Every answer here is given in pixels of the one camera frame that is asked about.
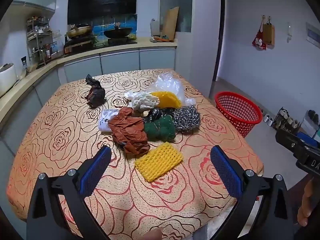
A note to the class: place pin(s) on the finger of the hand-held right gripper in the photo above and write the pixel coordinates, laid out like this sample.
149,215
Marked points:
305,136
287,141

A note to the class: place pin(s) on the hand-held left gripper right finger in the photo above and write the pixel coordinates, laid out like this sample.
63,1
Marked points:
225,170

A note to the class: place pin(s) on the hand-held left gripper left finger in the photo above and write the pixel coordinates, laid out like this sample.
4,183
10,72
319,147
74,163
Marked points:
96,170

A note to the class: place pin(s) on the cat print plastic packet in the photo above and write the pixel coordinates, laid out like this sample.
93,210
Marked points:
105,120

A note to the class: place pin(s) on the red plastic basket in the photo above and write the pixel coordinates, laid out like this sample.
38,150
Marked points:
240,120

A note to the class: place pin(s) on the green scouring pad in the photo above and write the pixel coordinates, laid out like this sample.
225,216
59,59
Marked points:
160,128

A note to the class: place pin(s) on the yellow round brush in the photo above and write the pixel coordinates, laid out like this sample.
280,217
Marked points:
166,100

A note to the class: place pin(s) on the person's right hand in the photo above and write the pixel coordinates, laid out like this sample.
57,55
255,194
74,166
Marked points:
305,205

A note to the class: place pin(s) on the person's left hand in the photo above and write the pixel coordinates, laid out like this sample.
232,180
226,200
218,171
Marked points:
152,235

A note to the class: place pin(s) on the shoe rack with shoes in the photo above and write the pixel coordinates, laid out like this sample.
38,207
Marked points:
285,122

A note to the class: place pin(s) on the rose pattern tablecloth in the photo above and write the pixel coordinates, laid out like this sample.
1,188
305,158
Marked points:
62,135

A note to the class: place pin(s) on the orange-brown crumpled plastic bag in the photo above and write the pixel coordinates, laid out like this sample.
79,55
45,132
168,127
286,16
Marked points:
127,130

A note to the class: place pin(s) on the light yellow foam net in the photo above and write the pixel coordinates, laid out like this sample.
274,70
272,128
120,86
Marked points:
157,165

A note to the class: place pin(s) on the silver steel wool scrubber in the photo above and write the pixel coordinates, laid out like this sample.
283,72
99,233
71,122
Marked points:
186,118

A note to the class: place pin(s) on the dark brown crumpled bag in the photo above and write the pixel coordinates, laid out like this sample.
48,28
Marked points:
96,96

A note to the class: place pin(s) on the black plastic bag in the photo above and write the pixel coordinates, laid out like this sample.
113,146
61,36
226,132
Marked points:
155,115

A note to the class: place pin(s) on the red hanging cloth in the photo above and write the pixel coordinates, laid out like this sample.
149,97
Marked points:
257,43

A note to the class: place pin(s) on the clear plastic bag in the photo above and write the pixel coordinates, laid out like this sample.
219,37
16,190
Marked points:
167,82

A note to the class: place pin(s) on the brown hanging paper bag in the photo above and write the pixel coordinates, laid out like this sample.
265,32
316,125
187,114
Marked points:
268,33

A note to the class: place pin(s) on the grey kitchen counter cabinets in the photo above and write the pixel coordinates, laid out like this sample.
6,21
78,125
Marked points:
120,62

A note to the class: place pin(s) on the black gas stove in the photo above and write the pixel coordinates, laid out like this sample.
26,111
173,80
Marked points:
100,45

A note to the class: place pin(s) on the white rice cooker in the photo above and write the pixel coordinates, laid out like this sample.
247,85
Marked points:
6,80

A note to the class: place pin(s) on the black wok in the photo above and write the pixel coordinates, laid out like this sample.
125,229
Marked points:
117,32

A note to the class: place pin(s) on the brass frying pan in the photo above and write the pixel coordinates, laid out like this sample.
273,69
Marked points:
77,31

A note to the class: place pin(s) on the metal spice rack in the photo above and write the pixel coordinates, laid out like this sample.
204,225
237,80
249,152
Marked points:
37,35

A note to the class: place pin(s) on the white plastic jug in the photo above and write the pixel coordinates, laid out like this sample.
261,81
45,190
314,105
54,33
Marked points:
155,27

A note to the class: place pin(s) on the wooden cutting board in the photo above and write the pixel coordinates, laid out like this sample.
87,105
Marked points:
171,22

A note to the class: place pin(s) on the black range hood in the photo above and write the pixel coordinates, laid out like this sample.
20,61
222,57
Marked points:
102,0

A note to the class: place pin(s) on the frosted glass panel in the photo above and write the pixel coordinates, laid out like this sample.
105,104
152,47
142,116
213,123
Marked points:
176,5

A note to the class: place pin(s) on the wall panel box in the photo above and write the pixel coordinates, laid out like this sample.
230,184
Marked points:
312,35

